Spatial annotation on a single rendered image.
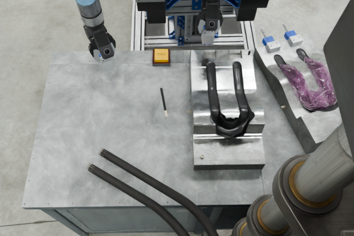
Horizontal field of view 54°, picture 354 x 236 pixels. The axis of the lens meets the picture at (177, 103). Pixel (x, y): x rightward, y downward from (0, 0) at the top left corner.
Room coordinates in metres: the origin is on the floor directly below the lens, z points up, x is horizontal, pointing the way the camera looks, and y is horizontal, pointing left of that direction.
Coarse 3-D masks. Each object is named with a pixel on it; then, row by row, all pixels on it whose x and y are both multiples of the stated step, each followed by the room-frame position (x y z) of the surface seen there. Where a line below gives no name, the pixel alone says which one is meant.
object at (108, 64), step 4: (100, 56) 0.85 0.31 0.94; (100, 60) 0.82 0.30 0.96; (104, 60) 0.82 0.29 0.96; (108, 60) 0.82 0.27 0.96; (112, 60) 0.82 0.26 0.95; (104, 64) 0.81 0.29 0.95; (108, 64) 0.81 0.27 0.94; (112, 64) 0.82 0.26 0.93; (104, 68) 0.80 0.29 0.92; (108, 68) 0.81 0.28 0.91
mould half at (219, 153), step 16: (192, 64) 0.85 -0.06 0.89; (224, 64) 0.85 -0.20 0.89; (192, 80) 0.78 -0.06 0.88; (224, 80) 0.78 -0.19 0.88; (192, 96) 0.69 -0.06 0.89; (224, 96) 0.69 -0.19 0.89; (256, 96) 0.69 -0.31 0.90; (192, 112) 0.63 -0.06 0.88; (208, 112) 0.60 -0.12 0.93; (224, 112) 0.60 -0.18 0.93; (256, 112) 0.60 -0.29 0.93; (192, 128) 0.58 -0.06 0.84; (208, 128) 0.55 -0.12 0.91; (256, 128) 0.55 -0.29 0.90; (208, 144) 0.50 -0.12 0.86; (224, 144) 0.50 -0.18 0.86; (240, 144) 0.50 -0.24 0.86; (256, 144) 0.50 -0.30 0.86; (208, 160) 0.44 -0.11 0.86; (224, 160) 0.44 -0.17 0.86; (240, 160) 0.44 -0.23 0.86; (256, 160) 0.44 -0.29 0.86
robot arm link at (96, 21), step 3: (102, 12) 0.86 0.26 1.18; (99, 15) 0.84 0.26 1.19; (102, 15) 0.85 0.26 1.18; (81, 18) 0.83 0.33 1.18; (84, 18) 0.82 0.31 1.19; (93, 18) 0.82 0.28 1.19; (96, 18) 0.83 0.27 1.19; (99, 18) 0.83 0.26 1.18; (102, 18) 0.84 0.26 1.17; (84, 21) 0.83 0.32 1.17; (87, 21) 0.82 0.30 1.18; (90, 21) 0.82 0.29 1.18; (93, 21) 0.82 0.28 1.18; (96, 21) 0.82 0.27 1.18; (99, 21) 0.83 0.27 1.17; (102, 21) 0.84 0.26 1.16; (87, 24) 0.82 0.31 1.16; (90, 24) 0.82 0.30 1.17; (93, 24) 0.82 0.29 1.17; (96, 24) 0.82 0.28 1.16; (99, 24) 0.83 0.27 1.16
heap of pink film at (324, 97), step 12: (312, 60) 0.87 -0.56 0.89; (288, 72) 0.80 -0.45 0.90; (300, 72) 0.80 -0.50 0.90; (312, 72) 0.80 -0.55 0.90; (324, 72) 0.79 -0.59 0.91; (300, 84) 0.74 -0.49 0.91; (324, 84) 0.74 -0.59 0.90; (300, 96) 0.70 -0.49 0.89; (312, 96) 0.69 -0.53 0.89; (324, 96) 0.69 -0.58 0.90; (312, 108) 0.64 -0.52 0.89; (324, 108) 0.65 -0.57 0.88
